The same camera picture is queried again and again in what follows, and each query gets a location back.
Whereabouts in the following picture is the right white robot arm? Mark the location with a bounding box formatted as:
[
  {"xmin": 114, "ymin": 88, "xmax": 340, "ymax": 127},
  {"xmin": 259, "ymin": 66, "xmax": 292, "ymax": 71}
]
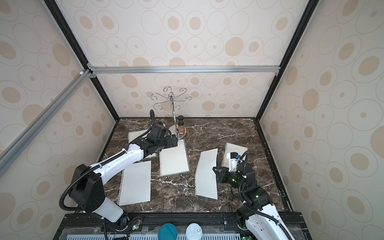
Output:
[{"xmin": 213, "ymin": 164, "xmax": 294, "ymax": 240}]

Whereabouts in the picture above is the diagonal aluminium rail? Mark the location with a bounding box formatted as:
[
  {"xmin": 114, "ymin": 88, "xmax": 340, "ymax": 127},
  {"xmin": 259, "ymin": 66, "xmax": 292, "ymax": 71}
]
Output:
[{"xmin": 1, "ymin": 69, "xmax": 91, "ymax": 175}]

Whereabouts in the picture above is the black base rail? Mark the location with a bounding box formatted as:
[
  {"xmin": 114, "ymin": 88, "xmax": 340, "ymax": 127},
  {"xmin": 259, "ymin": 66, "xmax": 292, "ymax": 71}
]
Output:
[{"xmin": 53, "ymin": 211, "xmax": 313, "ymax": 240}]

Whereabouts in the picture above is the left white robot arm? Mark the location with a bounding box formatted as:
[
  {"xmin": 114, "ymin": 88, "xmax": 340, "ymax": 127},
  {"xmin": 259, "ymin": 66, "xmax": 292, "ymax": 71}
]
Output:
[{"xmin": 59, "ymin": 122, "xmax": 178, "ymax": 231}]

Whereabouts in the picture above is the brown spice bottle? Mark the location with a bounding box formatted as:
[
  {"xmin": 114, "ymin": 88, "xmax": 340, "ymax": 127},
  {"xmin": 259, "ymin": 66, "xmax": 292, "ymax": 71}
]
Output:
[{"xmin": 178, "ymin": 120, "xmax": 186, "ymax": 137}]

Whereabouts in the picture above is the torn lined paper sheet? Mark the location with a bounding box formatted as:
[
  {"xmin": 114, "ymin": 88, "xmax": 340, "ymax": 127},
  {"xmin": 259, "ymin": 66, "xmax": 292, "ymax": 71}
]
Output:
[{"xmin": 118, "ymin": 161, "xmax": 151, "ymax": 206}]

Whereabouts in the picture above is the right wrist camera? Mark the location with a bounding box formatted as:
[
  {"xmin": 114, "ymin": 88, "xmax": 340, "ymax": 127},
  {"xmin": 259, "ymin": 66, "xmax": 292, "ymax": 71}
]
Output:
[{"xmin": 227, "ymin": 152, "xmax": 241, "ymax": 172}]

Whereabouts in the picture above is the horizontal aluminium rail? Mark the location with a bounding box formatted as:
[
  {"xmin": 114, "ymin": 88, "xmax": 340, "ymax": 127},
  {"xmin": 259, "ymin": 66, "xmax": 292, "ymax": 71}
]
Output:
[{"xmin": 91, "ymin": 66, "xmax": 280, "ymax": 74}]

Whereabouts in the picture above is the teal round lid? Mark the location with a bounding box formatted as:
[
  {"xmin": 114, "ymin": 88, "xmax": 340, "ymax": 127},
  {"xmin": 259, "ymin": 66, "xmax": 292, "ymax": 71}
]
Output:
[{"xmin": 158, "ymin": 223, "xmax": 178, "ymax": 240}]

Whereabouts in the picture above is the chrome hook stand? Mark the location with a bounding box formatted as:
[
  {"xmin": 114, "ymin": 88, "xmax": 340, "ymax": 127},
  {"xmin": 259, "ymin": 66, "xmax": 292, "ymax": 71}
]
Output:
[{"xmin": 150, "ymin": 86, "xmax": 193, "ymax": 140}]

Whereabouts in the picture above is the white round lid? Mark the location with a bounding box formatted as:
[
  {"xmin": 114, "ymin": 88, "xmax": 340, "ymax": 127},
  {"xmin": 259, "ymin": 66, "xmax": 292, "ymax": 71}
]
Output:
[{"xmin": 186, "ymin": 223, "xmax": 203, "ymax": 240}]

